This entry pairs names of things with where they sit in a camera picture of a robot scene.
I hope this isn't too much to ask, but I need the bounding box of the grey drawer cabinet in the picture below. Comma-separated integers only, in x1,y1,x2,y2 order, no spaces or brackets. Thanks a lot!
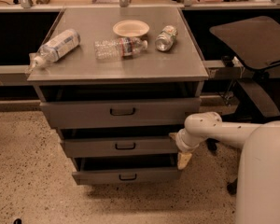
26,6,209,161

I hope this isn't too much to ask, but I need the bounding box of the long workbench with posts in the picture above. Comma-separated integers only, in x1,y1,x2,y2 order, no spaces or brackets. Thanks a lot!
0,0,280,86

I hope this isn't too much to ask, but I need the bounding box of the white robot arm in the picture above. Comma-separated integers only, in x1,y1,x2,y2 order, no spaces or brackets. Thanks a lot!
169,112,280,224

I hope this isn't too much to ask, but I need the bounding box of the silver soda can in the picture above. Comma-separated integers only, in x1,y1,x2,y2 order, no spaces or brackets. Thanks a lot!
155,25,178,51

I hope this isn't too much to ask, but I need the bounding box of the black office chair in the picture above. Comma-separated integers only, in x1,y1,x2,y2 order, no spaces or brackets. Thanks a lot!
204,15,280,196

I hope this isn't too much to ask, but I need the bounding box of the large labelled plastic bottle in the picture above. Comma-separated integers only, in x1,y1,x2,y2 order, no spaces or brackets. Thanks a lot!
30,29,80,70

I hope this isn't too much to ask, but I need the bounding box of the clear crushed water bottle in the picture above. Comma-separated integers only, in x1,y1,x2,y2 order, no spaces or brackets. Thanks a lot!
94,37,148,60

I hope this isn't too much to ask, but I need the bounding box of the grey drawer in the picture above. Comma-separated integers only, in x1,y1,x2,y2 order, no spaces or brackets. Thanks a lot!
40,98,201,129
72,167,182,185
61,136,177,158

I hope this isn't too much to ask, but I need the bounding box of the grey bottom drawer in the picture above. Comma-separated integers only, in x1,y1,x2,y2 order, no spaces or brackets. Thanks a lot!
72,167,182,185

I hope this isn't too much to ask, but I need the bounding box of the white paper bowl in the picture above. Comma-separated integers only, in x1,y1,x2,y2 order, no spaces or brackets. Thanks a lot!
113,20,149,37

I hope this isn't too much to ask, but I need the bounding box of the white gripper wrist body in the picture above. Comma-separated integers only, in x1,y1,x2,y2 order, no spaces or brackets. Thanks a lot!
175,129,200,152

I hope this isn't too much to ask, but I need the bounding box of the grey top drawer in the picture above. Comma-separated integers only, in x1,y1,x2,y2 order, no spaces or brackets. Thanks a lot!
40,98,201,129

